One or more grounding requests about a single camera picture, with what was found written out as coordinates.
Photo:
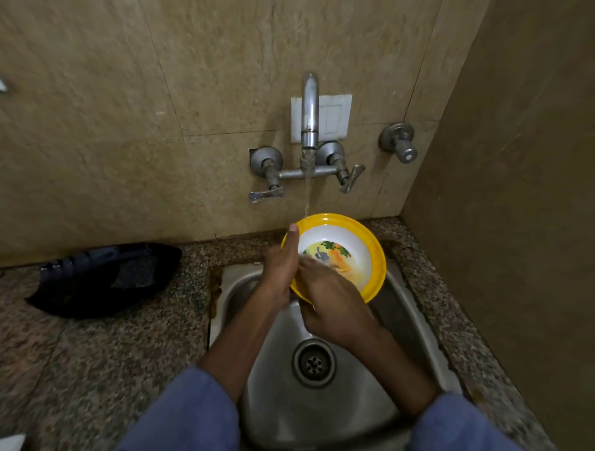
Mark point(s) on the dark scouring pad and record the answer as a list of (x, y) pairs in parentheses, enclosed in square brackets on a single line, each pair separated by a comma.
[(135, 272)]

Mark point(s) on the steel sink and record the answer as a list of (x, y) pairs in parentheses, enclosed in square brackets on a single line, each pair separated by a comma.
[(279, 409)]

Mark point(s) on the black ribbed plastic tray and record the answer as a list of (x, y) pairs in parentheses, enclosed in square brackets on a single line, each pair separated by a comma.
[(74, 288)]

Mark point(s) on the person's right forearm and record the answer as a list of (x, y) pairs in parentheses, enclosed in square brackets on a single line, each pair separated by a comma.
[(395, 371)]

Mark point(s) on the person's left blue sleeve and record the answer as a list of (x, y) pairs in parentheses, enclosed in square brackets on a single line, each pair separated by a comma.
[(186, 413)]

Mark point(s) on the person's right hand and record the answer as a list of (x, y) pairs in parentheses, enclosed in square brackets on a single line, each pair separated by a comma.
[(337, 311)]

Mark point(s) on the white switch plate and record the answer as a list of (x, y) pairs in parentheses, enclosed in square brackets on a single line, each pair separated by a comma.
[(334, 116)]

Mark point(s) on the white rectangular plate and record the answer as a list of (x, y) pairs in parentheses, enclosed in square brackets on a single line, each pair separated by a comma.
[(11, 443)]

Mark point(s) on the metal wall valve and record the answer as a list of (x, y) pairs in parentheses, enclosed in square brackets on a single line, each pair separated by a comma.
[(397, 139)]

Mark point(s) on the yellow rimmed picture bowl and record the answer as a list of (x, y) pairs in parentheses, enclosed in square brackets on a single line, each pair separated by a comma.
[(358, 251)]

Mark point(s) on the person's left hand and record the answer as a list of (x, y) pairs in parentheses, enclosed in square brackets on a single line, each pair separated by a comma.
[(279, 274)]

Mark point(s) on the metal wall faucet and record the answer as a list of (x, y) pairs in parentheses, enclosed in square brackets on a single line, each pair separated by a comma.
[(310, 107)]

